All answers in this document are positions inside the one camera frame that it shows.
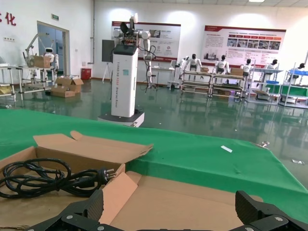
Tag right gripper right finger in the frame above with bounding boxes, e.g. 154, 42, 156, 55
231, 190, 308, 231

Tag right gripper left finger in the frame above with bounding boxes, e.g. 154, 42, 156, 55
24, 189, 114, 231

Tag black power cable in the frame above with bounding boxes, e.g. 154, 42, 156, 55
0, 157, 119, 199

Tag cardboard box, oval flap hole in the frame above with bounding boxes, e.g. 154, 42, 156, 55
0, 130, 154, 230

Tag cardboard box, round flap hole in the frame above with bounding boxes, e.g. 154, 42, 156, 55
98, 170, 264, 231

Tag green table cloth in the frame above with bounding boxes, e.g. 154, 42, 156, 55
0, 108, 308, 224

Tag closed cardboard carton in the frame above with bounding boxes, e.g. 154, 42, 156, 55
50, 85, 76, 98

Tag workbench with green cloth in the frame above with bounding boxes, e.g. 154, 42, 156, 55
278, 63, 308, 108

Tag open cardboard carton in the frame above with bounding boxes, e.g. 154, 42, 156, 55
54, 76, 85, 94

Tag cardboard carton on bench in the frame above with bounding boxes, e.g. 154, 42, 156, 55
31, 55, 52, 69

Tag small white humanoid robot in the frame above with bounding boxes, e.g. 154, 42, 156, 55
44, 47, 60, 74

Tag black panel on stand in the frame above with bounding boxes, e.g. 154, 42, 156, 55
101, 39, 116, 84

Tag blue glass doorway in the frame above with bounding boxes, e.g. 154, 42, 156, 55
37, 20, 71, 80

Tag metal frame workbench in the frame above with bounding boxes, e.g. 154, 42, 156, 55
211, 72, 248, 100
247, 66, 285, 104
180, 69, 214, 96

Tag white tube frame bench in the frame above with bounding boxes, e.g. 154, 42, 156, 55
0, 64, 58, 102

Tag wide wall poster board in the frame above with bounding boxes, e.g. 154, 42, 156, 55
201, 25, 287, 70

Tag grey wall pipe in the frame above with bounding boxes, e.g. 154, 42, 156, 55
90, 0, 96, 65

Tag wall poster board, red header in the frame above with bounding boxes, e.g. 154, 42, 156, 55
111, 21, 181, 64

